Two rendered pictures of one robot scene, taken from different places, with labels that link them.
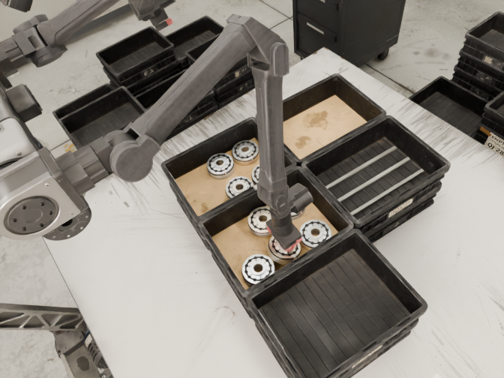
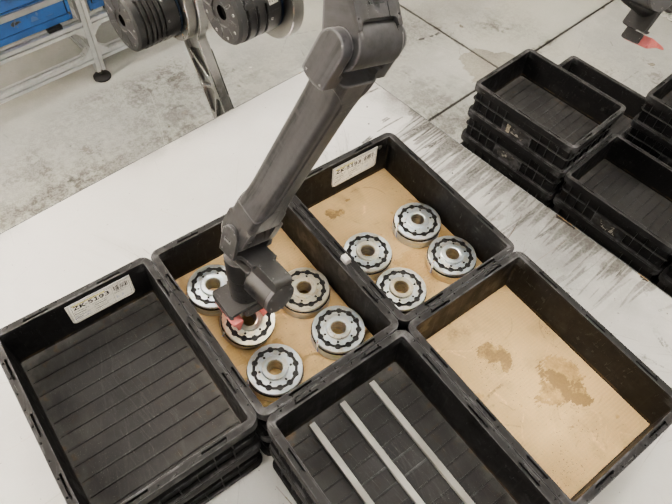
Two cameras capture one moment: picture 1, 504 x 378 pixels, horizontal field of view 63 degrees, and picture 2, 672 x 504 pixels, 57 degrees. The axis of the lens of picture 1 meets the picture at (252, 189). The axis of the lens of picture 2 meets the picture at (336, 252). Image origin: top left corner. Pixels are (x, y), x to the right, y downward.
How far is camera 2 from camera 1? 89 cm
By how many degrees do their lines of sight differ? 41
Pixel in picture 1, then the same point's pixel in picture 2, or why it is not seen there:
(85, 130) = (533, 91)
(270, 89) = (310, 90)
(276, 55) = (321, 39)
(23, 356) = not seen: hidden behind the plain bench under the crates
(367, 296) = (157, 458)
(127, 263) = not seen: hidden behind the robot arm
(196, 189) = (369, 199)
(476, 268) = not seen: outside the picture
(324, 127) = (541, 398)
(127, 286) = (235, 162)
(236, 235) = (282, 259)
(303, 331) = (112, 356)
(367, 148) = (498, 485)
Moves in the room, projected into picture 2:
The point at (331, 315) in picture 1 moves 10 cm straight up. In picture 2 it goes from (132, 398) to (118, 375)
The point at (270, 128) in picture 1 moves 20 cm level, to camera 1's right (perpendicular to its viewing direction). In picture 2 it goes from (280, 139) to (313, 262)
